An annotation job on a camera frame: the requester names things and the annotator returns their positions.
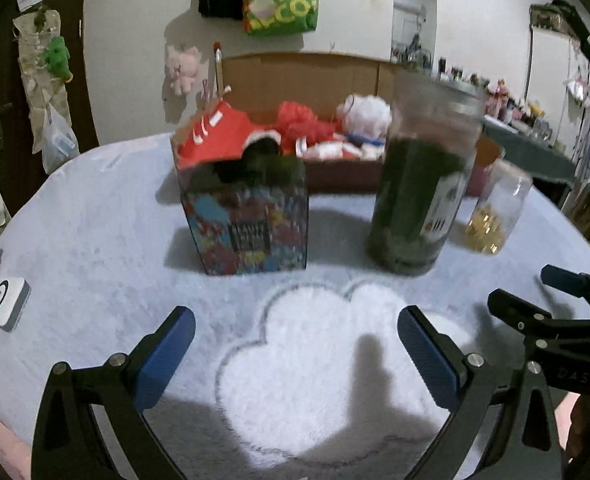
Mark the dark bag on refrigerator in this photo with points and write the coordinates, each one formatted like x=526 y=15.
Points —
x=555 y=15

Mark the green plush toy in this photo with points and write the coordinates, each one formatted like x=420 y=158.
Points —
x=57 y=57

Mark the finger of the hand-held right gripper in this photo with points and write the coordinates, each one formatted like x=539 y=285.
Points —
x=515 y=307
x=560 y=277

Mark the red mesh bath sponge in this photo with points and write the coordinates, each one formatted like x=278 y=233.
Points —
x=300 y=120

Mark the clear plastic bag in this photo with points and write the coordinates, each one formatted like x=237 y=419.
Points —
x=60 y=142

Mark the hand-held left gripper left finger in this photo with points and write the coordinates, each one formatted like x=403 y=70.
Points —
x=167 y=355

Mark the wall mirror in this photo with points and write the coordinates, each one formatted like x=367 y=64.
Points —
x=412 y=10

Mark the dark plush item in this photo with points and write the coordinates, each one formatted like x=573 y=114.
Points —
x=255 y=157

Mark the white mesh bath sponge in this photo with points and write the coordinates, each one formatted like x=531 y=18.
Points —
x=370 y=112

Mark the clutter of bottles and jars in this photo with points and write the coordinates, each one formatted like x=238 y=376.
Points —
x=515 y=105

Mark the cardboard box red inside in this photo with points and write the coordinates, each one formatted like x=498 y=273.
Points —
x=300 y=77

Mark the beige hanging wall organizer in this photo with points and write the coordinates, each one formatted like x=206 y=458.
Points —
x=32 y=85

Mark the white square device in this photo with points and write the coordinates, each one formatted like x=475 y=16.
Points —
x=5 y=302

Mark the colourful printed box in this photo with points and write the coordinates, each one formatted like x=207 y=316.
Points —
x=245 y=230

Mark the table with green cloth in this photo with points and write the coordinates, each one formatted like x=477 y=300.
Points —
x=525 y=150

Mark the pink pig plush toy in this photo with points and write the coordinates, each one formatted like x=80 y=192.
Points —
x=182 y=67

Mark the small clear plastic jar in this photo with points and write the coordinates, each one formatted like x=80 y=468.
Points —
x=495 y=210

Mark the white refrigerator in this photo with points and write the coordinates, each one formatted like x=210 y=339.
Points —
x=550 y=70

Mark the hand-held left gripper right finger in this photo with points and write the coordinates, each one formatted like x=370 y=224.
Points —
x=425 y=355

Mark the large dark green jar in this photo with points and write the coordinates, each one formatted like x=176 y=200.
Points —
x=410 y=200

